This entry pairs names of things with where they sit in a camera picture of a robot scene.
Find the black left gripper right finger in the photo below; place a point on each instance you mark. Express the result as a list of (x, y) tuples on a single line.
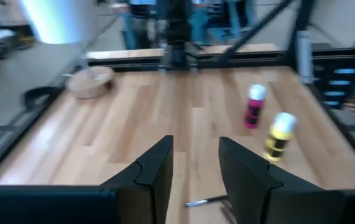
[(289, 205)]

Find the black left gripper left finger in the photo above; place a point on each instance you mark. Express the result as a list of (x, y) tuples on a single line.
[(71, 205)]

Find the small yellow paint bottle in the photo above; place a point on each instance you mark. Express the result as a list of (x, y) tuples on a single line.
[(278, 140)]

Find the black paintbrush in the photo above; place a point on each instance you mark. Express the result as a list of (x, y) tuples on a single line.
[(202, 201)]

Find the small magenta paint bottle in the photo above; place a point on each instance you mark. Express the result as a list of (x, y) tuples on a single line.
[(254, 109)]

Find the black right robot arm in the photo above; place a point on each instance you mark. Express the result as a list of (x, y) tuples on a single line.
[(178, 37)]

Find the white shade wooden table lamp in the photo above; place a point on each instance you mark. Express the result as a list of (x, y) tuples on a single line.
[(90, 82)]

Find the black power box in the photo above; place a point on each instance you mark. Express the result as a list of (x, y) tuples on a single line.
[(339, 87)]

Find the silver frame bracket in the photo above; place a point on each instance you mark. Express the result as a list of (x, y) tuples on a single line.
[(304, 56)]

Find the black aluminium table frame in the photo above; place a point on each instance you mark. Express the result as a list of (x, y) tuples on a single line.
[(127, 63)]

